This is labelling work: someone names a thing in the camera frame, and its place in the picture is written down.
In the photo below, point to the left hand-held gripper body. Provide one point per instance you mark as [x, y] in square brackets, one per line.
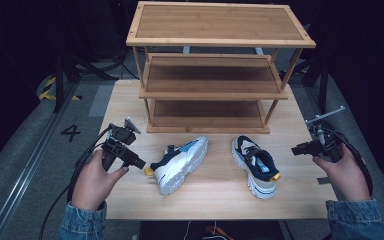
[120, 136]

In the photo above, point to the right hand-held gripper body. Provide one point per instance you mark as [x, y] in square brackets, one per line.
[326, 143]

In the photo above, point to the navy white sneaker blue lining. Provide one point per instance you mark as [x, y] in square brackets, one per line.
[176, 166]

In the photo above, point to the navy white sneaker beige panels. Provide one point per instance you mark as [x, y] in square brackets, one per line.
[256, 166]

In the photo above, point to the wooden three-tier shoe rack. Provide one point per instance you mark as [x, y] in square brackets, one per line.
[213, 23]

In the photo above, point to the person's right hand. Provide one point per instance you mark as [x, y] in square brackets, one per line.
[346, 176]

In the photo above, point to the person's left hand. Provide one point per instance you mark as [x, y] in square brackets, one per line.
[93, 183]

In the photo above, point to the grey tape piece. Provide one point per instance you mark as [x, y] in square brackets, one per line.
[323, 181]

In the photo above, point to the black metal stand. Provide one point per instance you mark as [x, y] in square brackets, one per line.
[59, 83]
[323, 86]

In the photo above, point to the yellow black hazard tape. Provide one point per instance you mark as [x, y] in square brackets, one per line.
[48, 90]

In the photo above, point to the metal floor rail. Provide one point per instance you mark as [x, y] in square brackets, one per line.
[30, 163]

